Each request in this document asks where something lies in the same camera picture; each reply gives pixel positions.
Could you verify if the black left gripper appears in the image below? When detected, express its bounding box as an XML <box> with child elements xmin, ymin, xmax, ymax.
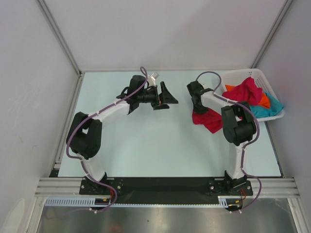
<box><xmin>137</xmin><ymin>82</ymin><xmax>177</xmax><ymax>110</ymax></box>

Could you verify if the white plastic laundry basket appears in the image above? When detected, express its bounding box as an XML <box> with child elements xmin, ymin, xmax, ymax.
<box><xmin>221</xmin><ymin>68</ymin><xmax>285</xmax><ymax>121</ymax></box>

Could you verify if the orange t-shirt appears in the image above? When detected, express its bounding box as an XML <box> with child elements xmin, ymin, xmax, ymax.
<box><xmin>223</xmin><ymin>84</ymin><xmax>271</xmax><ymax>109</ymax></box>

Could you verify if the red t-shirt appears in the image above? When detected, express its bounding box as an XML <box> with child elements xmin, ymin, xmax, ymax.
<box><xmin>222</xmin><ymin>77</ymin><xmax>262</xmax><ymax>105</ymax></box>
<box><xmin>192</xmin><ymin>108</ymin><xmax>223</xmax><ymax>133</ymax></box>

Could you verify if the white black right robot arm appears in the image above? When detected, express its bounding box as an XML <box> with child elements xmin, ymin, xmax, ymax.
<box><xmin>187</xmin><ymin>81</ymin><xmax>257</xmax><ymax>195</ymax></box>

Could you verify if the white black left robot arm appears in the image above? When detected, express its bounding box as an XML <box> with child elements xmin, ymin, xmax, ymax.
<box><xmin>66</xmin><ymin>73</ymin><xmax>178</xmax><ymax>194</ymax></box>

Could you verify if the teal t-shirt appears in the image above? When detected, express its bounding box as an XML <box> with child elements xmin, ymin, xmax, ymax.
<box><xmin>250</xmin><ymin>92</ymin><xmax>284</xmax><ymax>118</ymax></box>

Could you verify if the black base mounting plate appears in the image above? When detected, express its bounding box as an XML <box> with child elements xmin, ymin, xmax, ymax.
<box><xmin>79</xmin><ymin>177</ymin><xmax>253</xmax><ymax>203</ymax></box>

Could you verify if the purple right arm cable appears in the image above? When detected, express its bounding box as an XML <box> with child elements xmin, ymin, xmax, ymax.
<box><xmin>195</xmin><ymin>71</ymin><xmax>262</xmax><ymax>214</ymax></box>

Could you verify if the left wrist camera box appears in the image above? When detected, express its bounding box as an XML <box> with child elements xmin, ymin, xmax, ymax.
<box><xmin>148</xmin><ymin>72</ymin><xmax>159</xmax><ymax>86</ymax></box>

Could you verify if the white slotted cable duct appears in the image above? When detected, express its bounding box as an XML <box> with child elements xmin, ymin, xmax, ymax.
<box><xmin>45</xmin><ymin>196</ymin><xmax>241</xmax><ymax>208</ymax></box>

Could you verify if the aluminium frame rail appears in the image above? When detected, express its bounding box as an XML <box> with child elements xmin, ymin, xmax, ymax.
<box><xmin>35</xmin><ymin>177</ymin><xmax>299</xmax><ymax>198</ymax></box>

